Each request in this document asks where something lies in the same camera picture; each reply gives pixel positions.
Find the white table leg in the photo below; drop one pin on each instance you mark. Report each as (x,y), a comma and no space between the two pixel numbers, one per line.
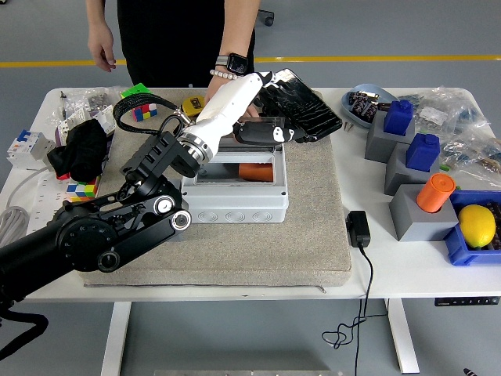
(403,337)
(115,340)

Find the black table control panel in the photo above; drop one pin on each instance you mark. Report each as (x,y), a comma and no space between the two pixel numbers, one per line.
(466,301)

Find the yellow lemon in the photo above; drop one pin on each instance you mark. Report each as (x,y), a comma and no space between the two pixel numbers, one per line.
(477,225)

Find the glossy black case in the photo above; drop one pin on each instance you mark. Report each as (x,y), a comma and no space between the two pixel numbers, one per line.
(309,109)

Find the black power adapter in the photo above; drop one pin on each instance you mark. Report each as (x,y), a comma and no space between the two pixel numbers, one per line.
(359,229)

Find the black cloth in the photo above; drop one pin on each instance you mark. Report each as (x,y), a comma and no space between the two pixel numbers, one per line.
(82,150)

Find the clear bags of electronic parts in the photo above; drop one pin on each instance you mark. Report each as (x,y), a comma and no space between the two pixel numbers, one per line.
(466,117)

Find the white circuit breaker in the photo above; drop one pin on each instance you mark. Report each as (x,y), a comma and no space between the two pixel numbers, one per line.
(25,147)

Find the transparent hinged box lid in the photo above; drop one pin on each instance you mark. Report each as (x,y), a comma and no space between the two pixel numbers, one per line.
(254,148)

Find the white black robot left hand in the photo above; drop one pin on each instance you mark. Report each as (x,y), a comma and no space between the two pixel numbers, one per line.
(223,105)

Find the thin metal screwdriver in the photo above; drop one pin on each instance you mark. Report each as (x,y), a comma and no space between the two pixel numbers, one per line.
(62,102)

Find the white power strip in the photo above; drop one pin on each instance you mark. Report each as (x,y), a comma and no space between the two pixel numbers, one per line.
(43,192)

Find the orange cylinder battery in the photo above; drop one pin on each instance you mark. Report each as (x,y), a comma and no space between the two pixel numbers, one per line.
(256,172)
(434,194)

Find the dark component packets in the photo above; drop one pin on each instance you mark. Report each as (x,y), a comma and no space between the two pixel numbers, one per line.
(362,103)

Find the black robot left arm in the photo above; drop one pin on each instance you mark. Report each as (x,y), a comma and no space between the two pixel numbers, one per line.
(98,231)

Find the Rubik's cube with green face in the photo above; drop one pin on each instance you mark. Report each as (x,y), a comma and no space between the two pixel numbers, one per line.
(136,89)

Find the person's left hand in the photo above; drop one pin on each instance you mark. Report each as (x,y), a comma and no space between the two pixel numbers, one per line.
(217,84)

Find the Rubik's cube with white face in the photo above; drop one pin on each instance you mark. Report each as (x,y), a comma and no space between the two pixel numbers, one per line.
(82,190)

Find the grey block holder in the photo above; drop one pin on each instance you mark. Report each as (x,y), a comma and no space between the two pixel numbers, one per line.
(415,225)
(399,176)
(377,145)

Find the grey plastic electrical box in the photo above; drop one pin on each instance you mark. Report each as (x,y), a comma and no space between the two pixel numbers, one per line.
(235,201)

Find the black wrist watch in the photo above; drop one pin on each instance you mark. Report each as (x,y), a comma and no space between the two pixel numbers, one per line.
(235,62)

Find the blue plastic bin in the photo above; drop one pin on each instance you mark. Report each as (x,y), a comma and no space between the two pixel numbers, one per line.
(458,250)

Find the person's left forearm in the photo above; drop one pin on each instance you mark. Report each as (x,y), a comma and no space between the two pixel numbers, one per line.
(240,31)

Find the clear bags of small parts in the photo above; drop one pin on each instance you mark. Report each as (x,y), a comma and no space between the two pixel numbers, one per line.
(78,105)

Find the yellow tape measure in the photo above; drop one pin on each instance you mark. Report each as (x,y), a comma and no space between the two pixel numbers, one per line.
(192,103)

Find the blue block battery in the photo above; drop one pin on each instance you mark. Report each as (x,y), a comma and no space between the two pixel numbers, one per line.
(397,117)
(422,154)

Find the light blue bowl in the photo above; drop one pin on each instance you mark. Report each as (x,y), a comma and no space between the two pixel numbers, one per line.
(350,113)

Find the black office chair base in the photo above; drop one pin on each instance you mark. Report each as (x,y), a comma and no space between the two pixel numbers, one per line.
(268,19)

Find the small metal screws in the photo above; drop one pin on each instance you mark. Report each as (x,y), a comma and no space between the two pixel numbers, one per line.
(347,126)

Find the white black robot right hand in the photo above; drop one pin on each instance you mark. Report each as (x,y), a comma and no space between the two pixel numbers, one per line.
(469,372)

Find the person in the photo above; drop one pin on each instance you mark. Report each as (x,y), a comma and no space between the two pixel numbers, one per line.
(176,39)

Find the person's right forearm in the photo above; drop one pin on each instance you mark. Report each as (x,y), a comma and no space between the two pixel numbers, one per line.
(99,17)

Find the grey-brown mat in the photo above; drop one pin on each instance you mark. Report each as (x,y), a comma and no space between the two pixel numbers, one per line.
(235,254)

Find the person's right hand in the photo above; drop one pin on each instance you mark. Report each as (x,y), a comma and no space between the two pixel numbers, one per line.
(101,49)

